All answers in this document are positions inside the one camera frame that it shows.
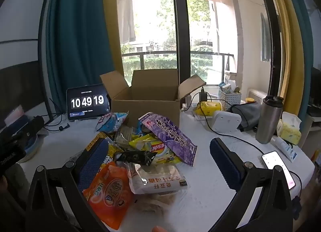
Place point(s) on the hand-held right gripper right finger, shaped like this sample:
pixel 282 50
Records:
pixel 224 163

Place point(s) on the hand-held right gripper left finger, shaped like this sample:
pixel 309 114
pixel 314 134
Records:
pixel 95 164

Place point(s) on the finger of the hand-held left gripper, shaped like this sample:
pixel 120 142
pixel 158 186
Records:
pixel 31 127

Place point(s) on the yellow and blue snack packet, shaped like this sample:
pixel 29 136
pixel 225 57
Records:
pixel 111 151

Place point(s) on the yellow potato chips bag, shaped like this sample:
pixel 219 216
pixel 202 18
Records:
pixel 163 156

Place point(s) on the brown cardboard box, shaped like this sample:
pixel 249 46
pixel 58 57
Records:
pixel 145 111

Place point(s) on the person's left forearm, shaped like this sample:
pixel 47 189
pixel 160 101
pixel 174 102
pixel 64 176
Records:
pixel 11 196

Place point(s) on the person's right hand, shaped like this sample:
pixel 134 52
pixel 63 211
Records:
pixel 158 229

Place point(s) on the pink box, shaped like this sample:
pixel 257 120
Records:
pixel 16 115

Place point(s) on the white and blue bowl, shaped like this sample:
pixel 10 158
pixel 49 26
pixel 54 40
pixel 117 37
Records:
pixel 31 149

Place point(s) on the orange snack packet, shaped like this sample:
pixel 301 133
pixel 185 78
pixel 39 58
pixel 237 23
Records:
pixel 107 196

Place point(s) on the small black snack packet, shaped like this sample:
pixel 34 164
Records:
pixel 135 157

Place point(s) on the white plastic device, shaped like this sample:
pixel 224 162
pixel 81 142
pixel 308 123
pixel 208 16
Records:
pixel 225 121

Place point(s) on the blue and white snack packet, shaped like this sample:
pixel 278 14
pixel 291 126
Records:
pixel 110 121

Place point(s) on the grey fabric bag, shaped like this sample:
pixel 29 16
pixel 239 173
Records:
pixel 248 115

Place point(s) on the smartphone with lit screen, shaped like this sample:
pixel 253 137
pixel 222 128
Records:
pixel 278 169

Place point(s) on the yellow plastic packet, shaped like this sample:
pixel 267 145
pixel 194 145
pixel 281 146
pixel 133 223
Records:
pixel 209 107

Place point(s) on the purple snack packet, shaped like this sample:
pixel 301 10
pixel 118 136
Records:
pixel 173 136

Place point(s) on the tablet showing clock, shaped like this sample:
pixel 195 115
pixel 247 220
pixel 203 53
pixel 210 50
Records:
pixel 87 104

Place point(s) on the stainless steel tumbler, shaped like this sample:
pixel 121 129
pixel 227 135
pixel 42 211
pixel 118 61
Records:
pixel 269 121

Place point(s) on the white packet with brown label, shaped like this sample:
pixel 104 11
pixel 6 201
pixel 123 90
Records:
pixel 155 179

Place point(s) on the white tube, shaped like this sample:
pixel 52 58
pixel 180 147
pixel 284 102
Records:
pixel 286 149

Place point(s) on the white power strip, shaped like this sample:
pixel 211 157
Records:
pixel 190 108

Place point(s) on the white woven basket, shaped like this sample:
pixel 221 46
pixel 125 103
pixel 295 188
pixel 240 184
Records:
pixel 229 99

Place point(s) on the jar with yellow lid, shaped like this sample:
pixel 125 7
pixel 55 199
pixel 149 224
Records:
pixel 249 100

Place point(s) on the clear plastic packet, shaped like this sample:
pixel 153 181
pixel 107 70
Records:
pixel 155 201

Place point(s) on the black charger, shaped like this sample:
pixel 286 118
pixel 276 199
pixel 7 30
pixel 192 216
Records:
pixel 203 95

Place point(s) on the white plug adapter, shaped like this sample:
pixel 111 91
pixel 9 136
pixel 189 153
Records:
pixel 188 100

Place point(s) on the yellow tissue pack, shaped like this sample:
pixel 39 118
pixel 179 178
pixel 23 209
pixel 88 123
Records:
pixel 291 134

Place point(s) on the beige item in basket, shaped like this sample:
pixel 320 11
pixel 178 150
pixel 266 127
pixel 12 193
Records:
pixel 236 89

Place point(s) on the white air conditioner unit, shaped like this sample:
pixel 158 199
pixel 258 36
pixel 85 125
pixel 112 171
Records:
pixel 257 95

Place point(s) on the blue and white carton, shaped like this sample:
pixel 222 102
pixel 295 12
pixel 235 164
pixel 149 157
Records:
pixel 225 87

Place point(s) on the wide teal curtain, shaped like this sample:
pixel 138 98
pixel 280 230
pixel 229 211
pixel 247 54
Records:
pixel 75 33

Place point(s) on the black monitor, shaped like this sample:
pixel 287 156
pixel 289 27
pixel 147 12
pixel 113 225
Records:
pixel 316 89

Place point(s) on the balcony railing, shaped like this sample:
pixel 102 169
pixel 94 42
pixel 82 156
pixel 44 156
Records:
pixel 155 52

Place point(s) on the yellow curtain beside teal curtain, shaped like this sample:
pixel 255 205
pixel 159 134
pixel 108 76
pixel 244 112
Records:
pixel 110 21

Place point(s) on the tall yellow curtain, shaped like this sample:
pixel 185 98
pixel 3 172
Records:
pixel 288 46

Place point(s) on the hanging white garment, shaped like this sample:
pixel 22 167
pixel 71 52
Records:
pixel 128 16

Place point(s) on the black window mullion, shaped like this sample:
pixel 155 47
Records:
pixel 179 21

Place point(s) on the narrow teal curtain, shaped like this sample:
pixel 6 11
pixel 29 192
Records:
pixel 304 33

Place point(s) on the black window side frame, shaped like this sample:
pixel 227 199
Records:
pixel 272 46

